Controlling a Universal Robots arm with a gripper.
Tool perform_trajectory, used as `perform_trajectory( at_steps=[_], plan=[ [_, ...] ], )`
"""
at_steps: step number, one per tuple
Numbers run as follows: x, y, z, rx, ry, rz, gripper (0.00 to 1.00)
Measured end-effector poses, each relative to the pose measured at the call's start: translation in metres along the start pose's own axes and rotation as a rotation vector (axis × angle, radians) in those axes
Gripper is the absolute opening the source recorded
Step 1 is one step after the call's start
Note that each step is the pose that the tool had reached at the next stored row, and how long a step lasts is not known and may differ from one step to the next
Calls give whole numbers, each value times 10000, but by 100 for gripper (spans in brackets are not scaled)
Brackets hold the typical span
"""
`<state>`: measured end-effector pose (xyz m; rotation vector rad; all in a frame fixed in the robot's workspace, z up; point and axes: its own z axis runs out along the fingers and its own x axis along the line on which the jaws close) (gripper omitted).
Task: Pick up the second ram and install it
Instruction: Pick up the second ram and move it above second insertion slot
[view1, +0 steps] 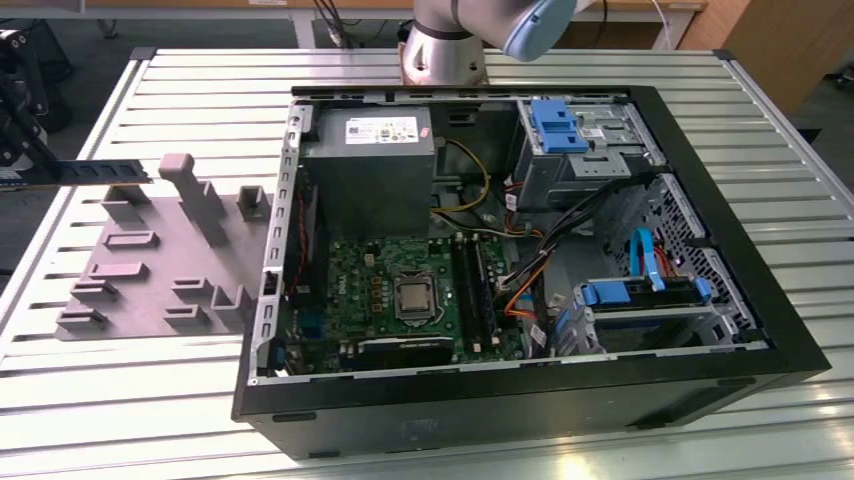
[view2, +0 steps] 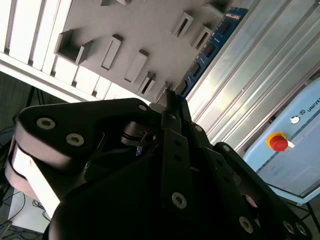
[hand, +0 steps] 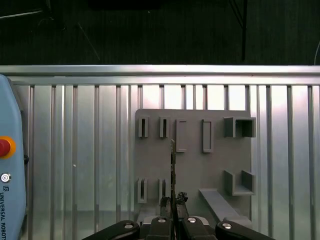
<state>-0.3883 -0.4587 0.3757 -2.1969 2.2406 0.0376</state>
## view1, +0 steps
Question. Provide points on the hard disk in blue carrier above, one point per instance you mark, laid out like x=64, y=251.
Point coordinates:
x=607, y=294

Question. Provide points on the silver CPU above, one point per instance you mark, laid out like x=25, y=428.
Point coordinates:
x=415, y=297

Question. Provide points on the black PC case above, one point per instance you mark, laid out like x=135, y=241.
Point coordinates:
x=467, y=415

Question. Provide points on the green RAM stick black chips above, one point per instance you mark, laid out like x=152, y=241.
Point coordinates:
x=100, y=172

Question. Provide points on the black graphics card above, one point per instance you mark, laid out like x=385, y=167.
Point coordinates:
x=400, y=352

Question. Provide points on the empty RAM slot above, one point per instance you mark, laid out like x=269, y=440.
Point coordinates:
x=466, y=295

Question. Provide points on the green motherboard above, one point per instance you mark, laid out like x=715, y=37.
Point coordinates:
x=347, y=260

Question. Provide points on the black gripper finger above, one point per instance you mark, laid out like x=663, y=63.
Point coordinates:
x=41, y=145

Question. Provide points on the metal disk bay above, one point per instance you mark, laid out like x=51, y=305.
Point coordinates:
x=656, y=312

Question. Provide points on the installed RAM stick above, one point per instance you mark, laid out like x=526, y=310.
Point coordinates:
x=486, y=295

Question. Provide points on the metal drive cage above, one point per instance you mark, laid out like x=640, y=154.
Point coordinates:
x=600, y=165

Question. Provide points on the blue drive latch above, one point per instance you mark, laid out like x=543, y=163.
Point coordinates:
x=556, y=125

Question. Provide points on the CPU socket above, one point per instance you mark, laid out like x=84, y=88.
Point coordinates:
x=413, y=278

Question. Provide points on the wooden desk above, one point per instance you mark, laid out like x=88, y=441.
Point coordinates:
x=627, y=35

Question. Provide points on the grey power supply unit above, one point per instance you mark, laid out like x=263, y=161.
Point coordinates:
x=360, y=185

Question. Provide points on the wooden cabinet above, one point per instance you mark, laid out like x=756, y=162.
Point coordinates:
x=787, y=50

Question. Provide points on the black mesh waste bin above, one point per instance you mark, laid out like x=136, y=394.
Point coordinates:
x=60, y=75

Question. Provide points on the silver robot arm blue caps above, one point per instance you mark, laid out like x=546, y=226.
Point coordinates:
x=440, y=55

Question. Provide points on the grey parts rack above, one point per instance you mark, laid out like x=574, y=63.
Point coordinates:
x=167, y=240

